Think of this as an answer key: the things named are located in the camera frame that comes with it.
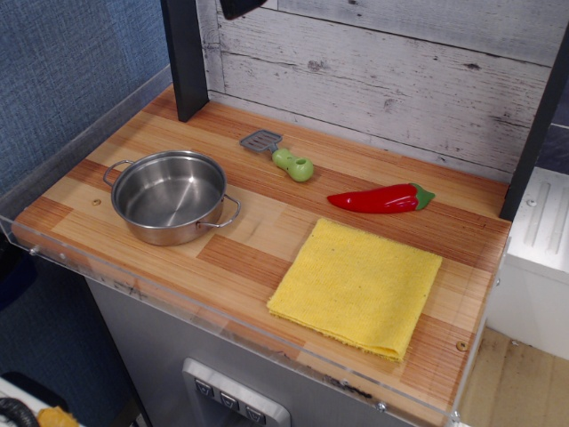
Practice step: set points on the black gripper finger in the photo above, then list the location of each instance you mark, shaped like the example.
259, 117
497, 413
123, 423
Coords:
233, 9

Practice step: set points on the red toy chili pepper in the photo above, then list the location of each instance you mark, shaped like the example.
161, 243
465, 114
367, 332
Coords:
400, 198

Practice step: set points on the yellow folded cloth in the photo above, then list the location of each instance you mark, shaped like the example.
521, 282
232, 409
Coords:
357, 288

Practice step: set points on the stainless steel pot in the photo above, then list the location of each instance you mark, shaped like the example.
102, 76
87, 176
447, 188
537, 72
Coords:
172, 197

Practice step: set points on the grey toy fridge cabinet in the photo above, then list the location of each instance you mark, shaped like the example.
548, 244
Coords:
153, 344

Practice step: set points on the silver dispenser button panel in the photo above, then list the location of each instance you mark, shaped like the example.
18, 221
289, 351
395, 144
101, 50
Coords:
233, 395

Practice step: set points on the white side cabinet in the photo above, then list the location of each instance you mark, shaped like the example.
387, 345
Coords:
529, 302

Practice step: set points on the yellow object bottom left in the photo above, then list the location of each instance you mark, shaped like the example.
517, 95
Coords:
56, 417

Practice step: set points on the dark grey left post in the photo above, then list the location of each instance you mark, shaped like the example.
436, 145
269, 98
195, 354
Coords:
183, 38

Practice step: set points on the dark grey post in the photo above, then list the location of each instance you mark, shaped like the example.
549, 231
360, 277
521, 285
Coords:
543, 118
183, 38

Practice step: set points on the toy spatula green handle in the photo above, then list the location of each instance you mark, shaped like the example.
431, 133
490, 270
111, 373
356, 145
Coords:
300, 169

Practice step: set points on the clear acrylic guard rail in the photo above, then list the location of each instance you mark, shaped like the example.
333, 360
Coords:
226, 277

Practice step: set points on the dark grey right post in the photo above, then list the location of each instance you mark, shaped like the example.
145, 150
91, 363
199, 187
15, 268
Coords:
543, 118

